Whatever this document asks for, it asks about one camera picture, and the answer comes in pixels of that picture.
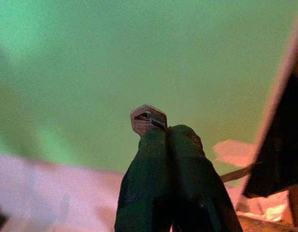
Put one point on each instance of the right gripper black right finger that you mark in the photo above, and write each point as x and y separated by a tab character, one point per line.
197	193

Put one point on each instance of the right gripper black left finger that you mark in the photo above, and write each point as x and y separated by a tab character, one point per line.
144	183

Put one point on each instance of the green wall board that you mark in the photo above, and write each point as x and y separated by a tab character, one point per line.
115	60

